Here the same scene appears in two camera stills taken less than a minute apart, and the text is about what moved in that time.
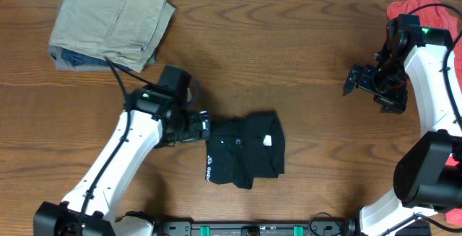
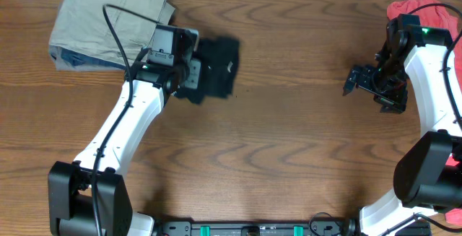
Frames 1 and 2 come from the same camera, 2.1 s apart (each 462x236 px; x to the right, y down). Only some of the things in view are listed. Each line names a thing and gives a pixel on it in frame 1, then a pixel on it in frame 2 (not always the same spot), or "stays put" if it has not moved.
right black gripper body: [366, 82] stays put
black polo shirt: [242, 149] -> [219, 59]
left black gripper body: [203, 125] -> [203, 70]
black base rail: [345, 228] stays put
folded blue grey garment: [71, 60] stays put
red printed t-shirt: [432, 15] stays put
